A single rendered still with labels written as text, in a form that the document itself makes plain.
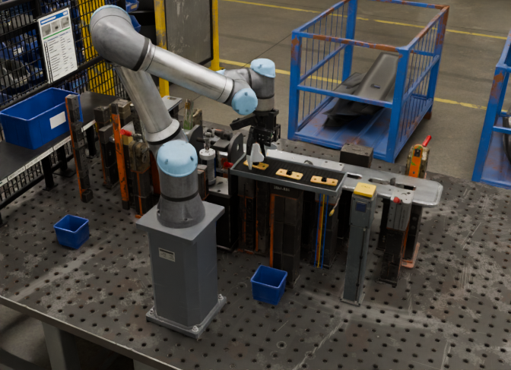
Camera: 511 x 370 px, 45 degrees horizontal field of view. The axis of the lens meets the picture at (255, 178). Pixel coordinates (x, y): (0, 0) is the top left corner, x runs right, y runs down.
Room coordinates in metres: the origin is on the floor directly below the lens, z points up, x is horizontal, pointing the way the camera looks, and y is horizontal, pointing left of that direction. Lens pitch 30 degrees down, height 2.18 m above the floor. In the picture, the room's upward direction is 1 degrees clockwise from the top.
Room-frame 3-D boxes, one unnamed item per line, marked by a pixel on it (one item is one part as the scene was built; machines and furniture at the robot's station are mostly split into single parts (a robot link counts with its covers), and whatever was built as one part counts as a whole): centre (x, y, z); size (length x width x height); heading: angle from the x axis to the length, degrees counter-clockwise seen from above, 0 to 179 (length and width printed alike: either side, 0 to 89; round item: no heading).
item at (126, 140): (2.26, 0.53, 0.88); 0.04 x 0.04 x 0.36; 68
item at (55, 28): (2.64, 0.89, 1.30); 0.23 x 0.02 x 0.31; 158
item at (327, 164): (1.89, -0.26, 0.90); 0.13 x 0.10 x 0.41; 158
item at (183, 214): (1.60, 0.23, 1.15); 0.15 x 0.15 x 0.10
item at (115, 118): (2.24, 0.56, 0.95); 0.03 x 0.01 x 0.50; 68
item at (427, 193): (2.17, -0.04, 1.00); 1.38 x 0.22 x 0.02; 68
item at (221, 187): (2.02, 0.15, 0.94); 0.18 x 0.13 x 0.49; 68
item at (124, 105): (2.57, 0.62, 0.88); 0.08 x 0.08 x 0.36; 68
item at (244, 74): (1.77, 0.07, 1.47); 0.11 x 0.11 x 0.08; 15
